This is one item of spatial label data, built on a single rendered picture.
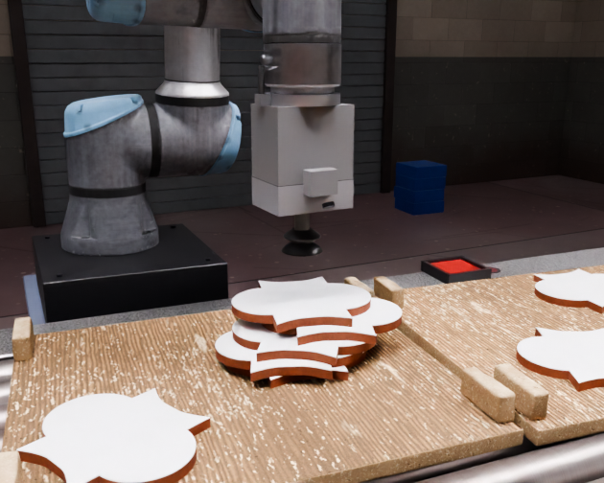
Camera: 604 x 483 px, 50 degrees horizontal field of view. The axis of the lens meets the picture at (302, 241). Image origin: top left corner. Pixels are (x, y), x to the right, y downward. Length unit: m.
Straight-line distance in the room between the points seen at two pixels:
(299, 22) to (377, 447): 0.37
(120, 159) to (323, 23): 0.48
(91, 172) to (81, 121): 0.07
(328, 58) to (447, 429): 0.35
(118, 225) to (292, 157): 0.46
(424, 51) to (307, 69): 5.81
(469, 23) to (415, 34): 0.61
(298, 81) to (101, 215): 0.49
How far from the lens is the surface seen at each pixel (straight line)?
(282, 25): 0.62
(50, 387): 0.67
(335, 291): 0.71
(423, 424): 0.58
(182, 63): 1.03
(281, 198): 0.62
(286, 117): 0.61
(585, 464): 0.61
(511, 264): 1.10
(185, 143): 1.02
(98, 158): 1.01
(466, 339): 0.75
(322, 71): 0.62
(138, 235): 1.03
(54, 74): 5.24
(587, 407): 0.65
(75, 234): 1.04
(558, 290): 0.90
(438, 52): 6.51
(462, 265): 1.02
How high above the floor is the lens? 1.23
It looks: 16 degrees down
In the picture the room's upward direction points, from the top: straight up
